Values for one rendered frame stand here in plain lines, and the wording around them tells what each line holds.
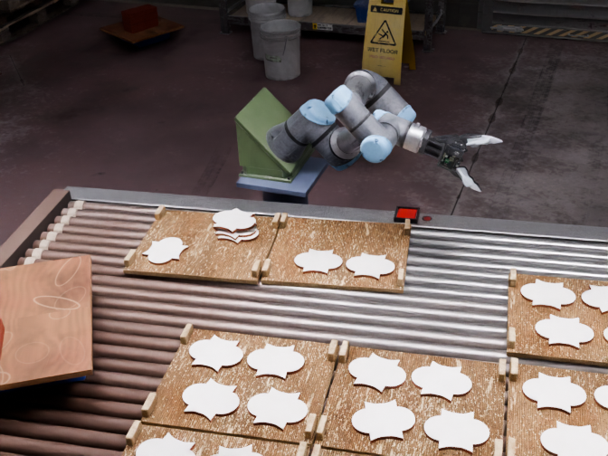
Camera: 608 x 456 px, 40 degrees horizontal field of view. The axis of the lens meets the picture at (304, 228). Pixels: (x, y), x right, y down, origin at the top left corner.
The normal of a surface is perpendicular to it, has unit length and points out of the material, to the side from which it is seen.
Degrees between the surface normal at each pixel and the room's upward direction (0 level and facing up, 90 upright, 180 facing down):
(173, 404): 0
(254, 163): 90
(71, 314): 0
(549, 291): 0
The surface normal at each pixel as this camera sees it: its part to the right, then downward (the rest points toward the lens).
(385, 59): -0.41, 0.30
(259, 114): 0.64, -0.50
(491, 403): -0.04, -0.85
